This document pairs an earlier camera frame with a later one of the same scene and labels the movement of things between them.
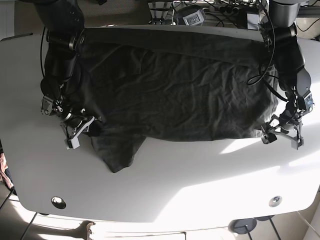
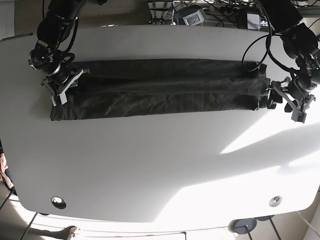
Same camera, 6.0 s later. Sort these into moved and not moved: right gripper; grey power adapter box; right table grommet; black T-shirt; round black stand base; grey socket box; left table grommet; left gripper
Moved: left gripper; right gripper; black T-shirt
Not moved: grey socket box; left table grommet; grey power adapter box; round black stand base; right table grommet
